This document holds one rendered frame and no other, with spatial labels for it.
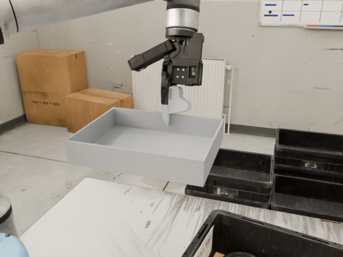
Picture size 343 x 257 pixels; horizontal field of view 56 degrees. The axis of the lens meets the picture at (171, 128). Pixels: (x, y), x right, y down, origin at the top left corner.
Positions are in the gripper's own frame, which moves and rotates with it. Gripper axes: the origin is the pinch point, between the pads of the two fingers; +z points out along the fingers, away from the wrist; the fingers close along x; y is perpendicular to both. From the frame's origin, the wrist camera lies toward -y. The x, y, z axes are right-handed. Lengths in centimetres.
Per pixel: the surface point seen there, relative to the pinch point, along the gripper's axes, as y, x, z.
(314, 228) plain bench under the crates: 41, 29, 30
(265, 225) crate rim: 23.8, -9.0, 18.1
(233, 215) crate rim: 17.4, -7.6, 17.7
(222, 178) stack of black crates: 10, 73, 29
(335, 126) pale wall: 101, 271, 10
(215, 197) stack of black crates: 7, 76, 39
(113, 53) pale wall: -135, 268, -50
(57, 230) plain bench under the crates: -33, 10, 36
